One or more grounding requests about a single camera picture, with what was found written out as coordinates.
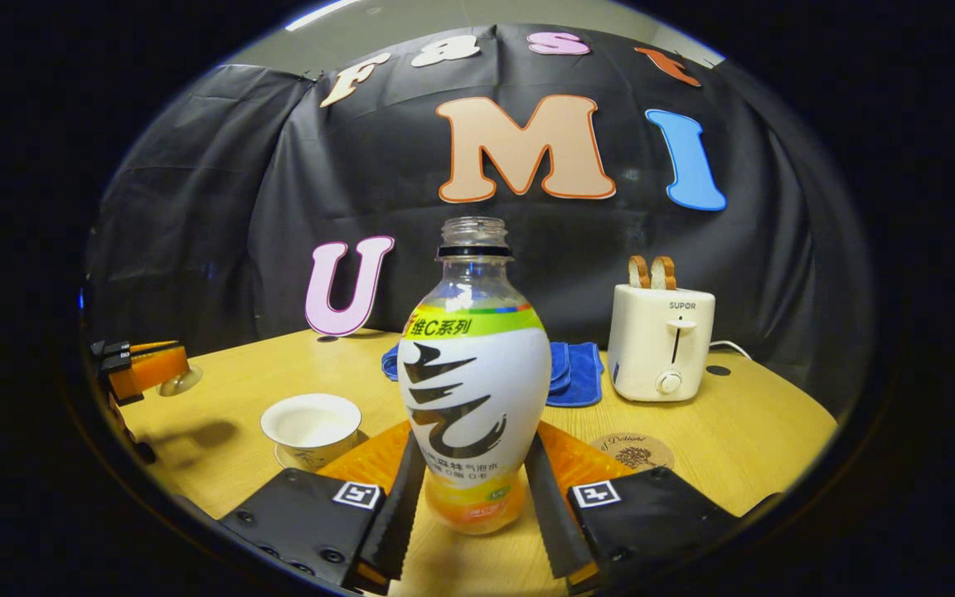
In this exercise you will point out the black backdrop cloth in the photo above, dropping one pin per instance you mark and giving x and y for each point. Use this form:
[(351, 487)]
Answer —
[(278, 207)]

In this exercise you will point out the white toaster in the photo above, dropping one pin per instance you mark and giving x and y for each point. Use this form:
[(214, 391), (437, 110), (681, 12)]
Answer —
[(660, 348)]

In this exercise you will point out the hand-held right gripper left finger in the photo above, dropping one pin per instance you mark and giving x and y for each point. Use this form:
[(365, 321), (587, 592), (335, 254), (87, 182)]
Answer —
[(399, 514)]

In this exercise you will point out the black table grommet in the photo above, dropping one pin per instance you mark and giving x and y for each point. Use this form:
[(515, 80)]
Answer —
[(718, 370)]

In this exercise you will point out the round wooden coaster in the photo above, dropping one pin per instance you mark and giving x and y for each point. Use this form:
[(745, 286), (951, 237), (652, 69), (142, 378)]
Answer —
[(635, 452)]

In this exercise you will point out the water bottle with white label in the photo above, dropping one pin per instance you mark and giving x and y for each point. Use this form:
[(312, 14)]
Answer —
[(477, 390)]

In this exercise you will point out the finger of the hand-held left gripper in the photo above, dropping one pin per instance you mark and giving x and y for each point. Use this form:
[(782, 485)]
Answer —
[(150, 371), (142, 347)]

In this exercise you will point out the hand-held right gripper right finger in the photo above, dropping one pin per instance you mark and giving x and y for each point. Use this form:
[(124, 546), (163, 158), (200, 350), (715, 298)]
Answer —
[(548, 514)]

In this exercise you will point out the white teacup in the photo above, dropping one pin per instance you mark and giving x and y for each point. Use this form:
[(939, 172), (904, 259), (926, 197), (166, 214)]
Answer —
[(312, 431)]

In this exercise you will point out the white teacup lid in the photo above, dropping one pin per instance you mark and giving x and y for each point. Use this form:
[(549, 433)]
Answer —
[(183, 381)]

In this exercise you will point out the toast slice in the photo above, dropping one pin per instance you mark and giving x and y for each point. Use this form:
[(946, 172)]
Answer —
[(638, 272), (663, 274)]

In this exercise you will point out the blue towel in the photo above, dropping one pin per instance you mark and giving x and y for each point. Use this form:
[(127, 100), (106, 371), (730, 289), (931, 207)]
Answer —
[(575, 373)]

